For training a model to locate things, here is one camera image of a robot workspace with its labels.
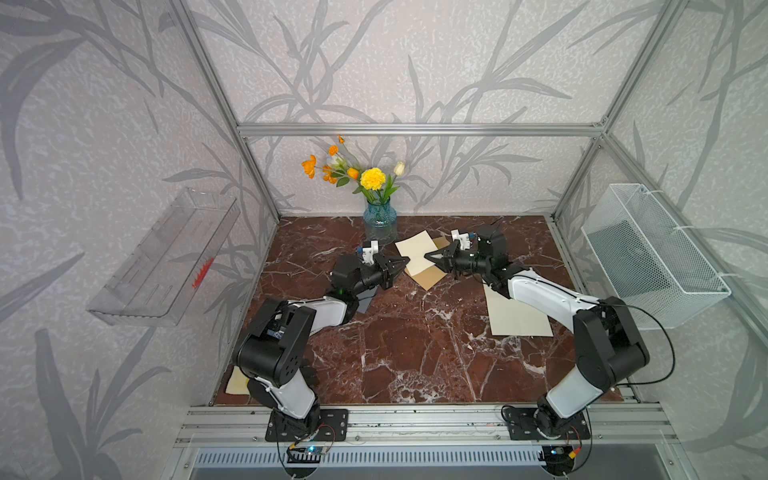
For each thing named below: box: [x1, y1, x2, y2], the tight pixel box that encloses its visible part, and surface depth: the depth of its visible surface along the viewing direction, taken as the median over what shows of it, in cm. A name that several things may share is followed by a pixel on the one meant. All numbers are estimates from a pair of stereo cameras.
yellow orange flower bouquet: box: [302, 135, 405, 203], surface depth 98 cm
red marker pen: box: [192, 258, 215, 289], surface depth 66 cm
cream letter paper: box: [395, 230, 438, 276], surface depth 88 cm
